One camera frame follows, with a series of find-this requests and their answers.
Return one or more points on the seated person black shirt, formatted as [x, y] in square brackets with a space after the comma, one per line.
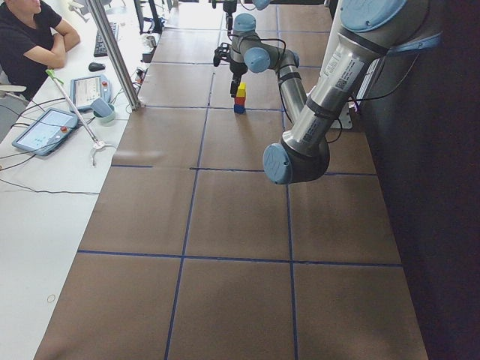
[34, 39]

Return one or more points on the yellow wooden cube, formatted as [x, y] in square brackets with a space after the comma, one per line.
[241, 90]

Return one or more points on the teach pendant tablet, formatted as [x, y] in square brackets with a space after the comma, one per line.
[47, 133]
[84, 90]

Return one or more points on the aluminium frame post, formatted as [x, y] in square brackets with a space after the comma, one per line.
[103, 25]

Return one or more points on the black computer mouse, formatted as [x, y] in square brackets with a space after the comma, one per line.
[95, 66]

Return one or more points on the light blue bowl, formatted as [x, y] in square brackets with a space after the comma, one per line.
[103, 111]

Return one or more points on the far teach pendant tablet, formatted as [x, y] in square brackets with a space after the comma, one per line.
[84, 90]

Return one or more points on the blue wooden cube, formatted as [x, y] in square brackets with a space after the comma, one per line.
[239, 109]

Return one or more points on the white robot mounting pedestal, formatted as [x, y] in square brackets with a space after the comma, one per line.
[344, 120]

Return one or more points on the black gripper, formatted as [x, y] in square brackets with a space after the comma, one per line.
[235, 71]
[229, 7]

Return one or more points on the near teach pendant tablet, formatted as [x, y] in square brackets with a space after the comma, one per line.
[47, 133]

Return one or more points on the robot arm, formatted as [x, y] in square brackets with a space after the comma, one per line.
[363, 32]
[258, 3]

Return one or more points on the reacher grabber stick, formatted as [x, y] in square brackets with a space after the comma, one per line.
[98, 144]

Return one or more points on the orange black connector block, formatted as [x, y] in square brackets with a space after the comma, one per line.
[140, 75]

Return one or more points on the metal cup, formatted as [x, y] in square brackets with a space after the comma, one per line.
[150, 41]

